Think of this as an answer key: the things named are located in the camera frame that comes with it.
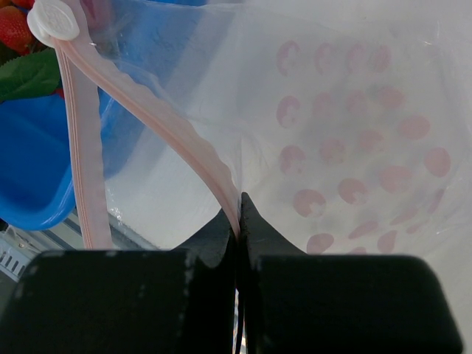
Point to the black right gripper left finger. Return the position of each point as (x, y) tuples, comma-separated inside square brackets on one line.
[(176, 301)]

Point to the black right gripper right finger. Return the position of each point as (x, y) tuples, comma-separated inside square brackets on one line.
[(294, 302)]

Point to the blue plastic bin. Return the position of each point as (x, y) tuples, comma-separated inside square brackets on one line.
[(33, 158)]

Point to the clear zip top bag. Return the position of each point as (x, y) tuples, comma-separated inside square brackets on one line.
[(348, 136)]

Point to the red toy strawberry bunch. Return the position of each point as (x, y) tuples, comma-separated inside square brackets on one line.
[(22, 48)]

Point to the aluminium mounting rail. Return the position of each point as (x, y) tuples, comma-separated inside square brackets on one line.
[(19, 247)]

